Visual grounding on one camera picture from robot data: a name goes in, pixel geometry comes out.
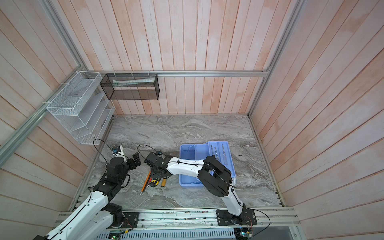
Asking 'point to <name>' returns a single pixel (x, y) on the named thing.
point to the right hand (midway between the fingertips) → (155, 174)
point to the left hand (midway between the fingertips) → (131, 157)
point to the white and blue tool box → (221, 149)
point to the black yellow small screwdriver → (215, 151)
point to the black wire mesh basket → (131, 86)
